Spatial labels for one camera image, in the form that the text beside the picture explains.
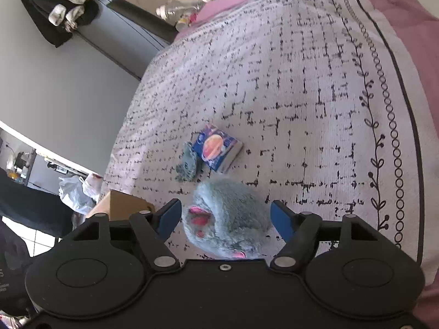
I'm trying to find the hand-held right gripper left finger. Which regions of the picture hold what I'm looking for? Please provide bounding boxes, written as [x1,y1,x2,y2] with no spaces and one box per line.
[69,198,182,273]

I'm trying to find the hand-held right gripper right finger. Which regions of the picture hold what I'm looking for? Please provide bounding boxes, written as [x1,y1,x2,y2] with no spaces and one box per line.
[269,199,381,273]

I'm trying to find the grey-blue plush toy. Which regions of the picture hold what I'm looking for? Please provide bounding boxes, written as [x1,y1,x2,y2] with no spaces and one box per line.
[182,175,273,259]

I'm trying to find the brown cardboard box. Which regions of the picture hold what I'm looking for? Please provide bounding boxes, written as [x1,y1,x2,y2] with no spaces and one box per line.
[85,189,156,222]

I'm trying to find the small grey-green fuzzy item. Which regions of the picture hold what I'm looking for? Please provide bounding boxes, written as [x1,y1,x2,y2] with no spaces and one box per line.
[176,141,200,182]

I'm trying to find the white garbage bag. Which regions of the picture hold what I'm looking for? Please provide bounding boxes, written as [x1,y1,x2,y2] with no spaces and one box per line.
[59,175,97,213]
[82,174,104,199]

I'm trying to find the blue packet with orange print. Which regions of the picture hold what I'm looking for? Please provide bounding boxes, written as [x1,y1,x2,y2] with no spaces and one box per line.
[192,123,244,174]

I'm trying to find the dark hanging cloth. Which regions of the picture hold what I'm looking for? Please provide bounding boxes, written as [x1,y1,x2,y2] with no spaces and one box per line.
[0,168,74,239]

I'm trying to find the white black-patterned blanket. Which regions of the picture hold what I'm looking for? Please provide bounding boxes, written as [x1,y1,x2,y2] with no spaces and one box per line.
[99,0,429,268]

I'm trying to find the paper cup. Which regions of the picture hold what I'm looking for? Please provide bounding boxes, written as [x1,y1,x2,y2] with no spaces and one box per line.
[175,14,198,31]

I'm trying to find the clear plastic bottle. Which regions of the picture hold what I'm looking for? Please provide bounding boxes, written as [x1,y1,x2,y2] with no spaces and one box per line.
[156,2,203,21]

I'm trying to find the hanging dark and white clothes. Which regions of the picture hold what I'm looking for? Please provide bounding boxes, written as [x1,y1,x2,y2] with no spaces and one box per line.
[17,0,100,49]

